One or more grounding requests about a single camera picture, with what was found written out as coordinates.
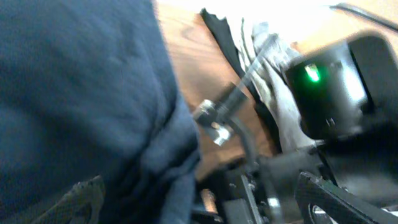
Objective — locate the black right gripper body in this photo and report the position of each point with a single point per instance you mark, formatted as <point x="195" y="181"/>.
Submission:
<point x="262" y="195"/>

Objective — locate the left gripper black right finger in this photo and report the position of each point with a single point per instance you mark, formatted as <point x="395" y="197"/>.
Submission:
<point x="340" y="205"/>

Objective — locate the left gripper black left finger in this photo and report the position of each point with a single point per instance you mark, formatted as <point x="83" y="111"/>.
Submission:
<point x="82" y="204"/>

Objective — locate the navy blue shorts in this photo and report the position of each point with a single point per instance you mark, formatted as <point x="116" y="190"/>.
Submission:
<point x="87" y="89"/>

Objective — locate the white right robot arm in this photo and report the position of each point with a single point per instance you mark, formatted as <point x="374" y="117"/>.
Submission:
<point x="346" y="98"/>

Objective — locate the grey shorts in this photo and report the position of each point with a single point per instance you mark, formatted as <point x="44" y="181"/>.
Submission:
<point x="271" y="58"/>

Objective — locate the black garment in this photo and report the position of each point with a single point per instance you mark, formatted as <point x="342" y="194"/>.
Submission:
<point x="220" y="30"/>

